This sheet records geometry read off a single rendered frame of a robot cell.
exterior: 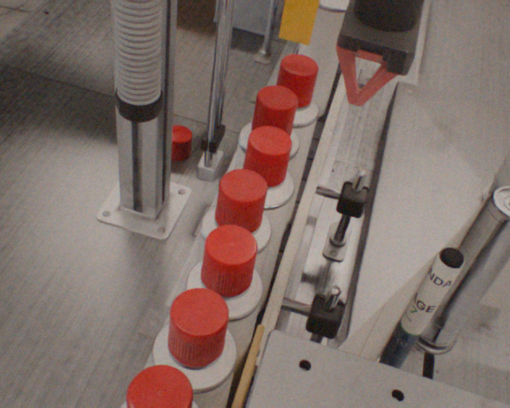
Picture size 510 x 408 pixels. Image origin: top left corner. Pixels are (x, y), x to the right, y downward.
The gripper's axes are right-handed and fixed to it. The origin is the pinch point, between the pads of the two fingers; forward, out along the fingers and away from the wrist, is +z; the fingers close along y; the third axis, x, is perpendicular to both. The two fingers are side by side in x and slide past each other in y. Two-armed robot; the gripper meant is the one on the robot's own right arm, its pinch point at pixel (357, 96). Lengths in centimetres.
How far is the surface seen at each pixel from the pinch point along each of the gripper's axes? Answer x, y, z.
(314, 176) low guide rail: 1.8, -2.1, 10.1
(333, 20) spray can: 4.8, 11.4, -0.9
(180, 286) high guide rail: 9.6, -24.1, 5.4
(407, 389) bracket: -4.5, -37.8, -12.9
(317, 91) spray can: 4.4, 11.5, 8.9
